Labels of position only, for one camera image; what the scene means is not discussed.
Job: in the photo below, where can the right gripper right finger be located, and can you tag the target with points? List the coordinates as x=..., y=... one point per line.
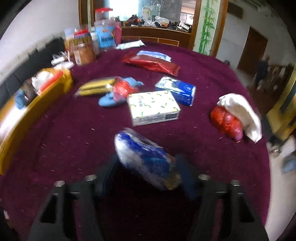
x=220, y=210

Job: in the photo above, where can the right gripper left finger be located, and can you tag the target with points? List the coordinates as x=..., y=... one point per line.
x=56, y=217

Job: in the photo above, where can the blue gold tissue roll pack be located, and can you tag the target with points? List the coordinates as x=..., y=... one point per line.
x=147, y=158

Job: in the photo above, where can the white leaf-print tissue pack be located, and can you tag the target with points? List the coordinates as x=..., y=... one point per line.
x=152, y=107

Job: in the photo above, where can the colourful cloth pack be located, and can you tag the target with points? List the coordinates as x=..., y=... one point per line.
x=97, y=86

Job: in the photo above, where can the red plastic bag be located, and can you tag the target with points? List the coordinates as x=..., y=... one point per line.
x=226, y=123

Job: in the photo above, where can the maroon velvet tablecloth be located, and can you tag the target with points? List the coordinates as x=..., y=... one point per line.
x=76, y=136

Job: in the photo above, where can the white folded towel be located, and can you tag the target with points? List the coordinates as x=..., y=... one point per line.
x=238, y=106

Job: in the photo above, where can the yellow rimmed white bin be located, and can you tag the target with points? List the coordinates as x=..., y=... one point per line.
x=16, y=122

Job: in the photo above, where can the blue white tissue packet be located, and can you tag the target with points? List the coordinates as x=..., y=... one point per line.
x=183, y=92

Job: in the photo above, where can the blue cloth in red bag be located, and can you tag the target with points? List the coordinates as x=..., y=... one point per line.
x=120, y=92

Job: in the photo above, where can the person in dark jacket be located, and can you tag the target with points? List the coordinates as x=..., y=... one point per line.
x=261, y=71

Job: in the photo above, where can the brown snack jar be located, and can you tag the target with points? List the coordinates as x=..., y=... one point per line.
x=83, y=48

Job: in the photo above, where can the red foil pouch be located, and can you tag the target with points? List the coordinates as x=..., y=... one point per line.
x=151, y=63

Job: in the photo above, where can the blue white flat packet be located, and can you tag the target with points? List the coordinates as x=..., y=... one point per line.
x=155, y=55

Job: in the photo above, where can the wooden cabinet counter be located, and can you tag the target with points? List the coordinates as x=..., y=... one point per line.
x=157, y=35

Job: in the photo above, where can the blue label clear jar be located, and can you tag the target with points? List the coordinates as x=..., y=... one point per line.
x=105, y=33

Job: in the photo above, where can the white leaflet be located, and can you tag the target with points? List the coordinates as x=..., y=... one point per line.
x=128, y=45

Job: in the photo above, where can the red lid clear jar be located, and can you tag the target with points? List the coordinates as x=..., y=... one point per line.
x=102, y=13

